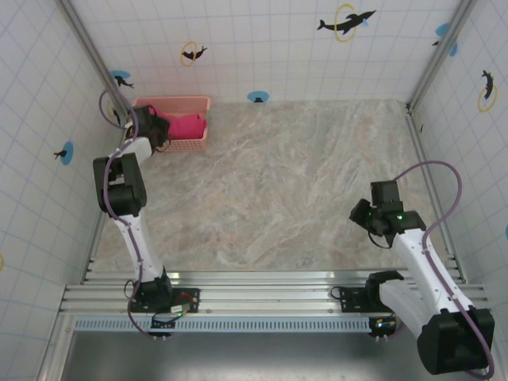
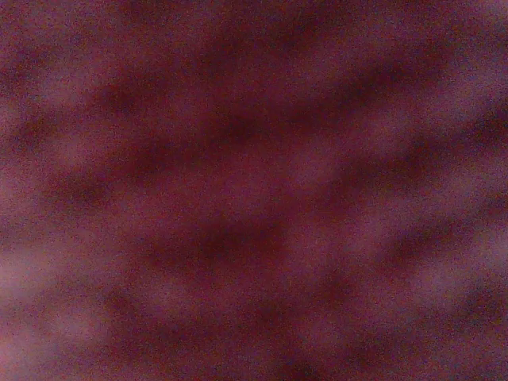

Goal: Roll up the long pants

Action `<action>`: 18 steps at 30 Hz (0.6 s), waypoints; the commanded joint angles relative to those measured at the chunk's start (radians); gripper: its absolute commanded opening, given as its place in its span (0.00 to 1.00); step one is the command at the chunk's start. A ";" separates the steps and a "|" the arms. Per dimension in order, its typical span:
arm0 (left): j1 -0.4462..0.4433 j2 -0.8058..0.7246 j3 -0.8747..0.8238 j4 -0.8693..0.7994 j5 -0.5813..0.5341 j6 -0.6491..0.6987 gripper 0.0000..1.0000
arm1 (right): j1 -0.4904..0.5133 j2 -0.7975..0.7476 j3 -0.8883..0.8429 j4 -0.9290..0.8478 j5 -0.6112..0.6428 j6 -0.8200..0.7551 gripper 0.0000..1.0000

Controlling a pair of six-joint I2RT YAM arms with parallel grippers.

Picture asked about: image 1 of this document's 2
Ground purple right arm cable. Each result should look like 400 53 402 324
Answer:
391 160 497 380

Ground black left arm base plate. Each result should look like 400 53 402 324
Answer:
129 286 202 315

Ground white slotted cable duct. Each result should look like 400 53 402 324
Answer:
73 317 376 333

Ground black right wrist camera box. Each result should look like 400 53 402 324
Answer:
348 198 373 226

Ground grey metal lower panel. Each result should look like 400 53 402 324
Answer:
59 332 491 381

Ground pink plastic basket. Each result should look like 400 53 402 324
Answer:
127 95 212 154

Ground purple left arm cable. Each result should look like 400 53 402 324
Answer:
98 87 167 341

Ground aluminium corner post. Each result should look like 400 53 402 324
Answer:
407 0 476 110
58 0 134 117

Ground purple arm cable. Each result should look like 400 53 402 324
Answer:
391 160 497 380
98 87 167 341

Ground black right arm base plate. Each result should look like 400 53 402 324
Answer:
339 286 384 314

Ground pink long pants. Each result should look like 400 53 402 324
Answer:
164 114 208 141

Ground aluminium rail beam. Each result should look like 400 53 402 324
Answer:
59 271 494 318

